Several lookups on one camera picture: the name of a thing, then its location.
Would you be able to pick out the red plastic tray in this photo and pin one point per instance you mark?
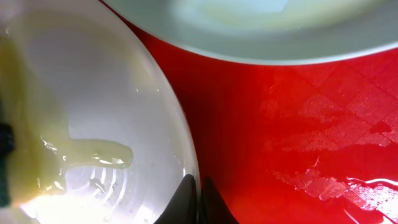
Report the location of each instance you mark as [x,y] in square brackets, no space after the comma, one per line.
[313,143]

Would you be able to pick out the white plate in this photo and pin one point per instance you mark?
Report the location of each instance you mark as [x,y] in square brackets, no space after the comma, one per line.
[91,130]

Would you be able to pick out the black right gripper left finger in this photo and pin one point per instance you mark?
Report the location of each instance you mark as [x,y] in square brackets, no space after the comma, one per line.
[182,208]

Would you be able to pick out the light green plate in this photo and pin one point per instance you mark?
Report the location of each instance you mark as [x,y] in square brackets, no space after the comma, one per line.
[268,32]

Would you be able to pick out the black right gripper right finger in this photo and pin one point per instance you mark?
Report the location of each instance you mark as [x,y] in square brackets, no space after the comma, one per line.
[213,209]

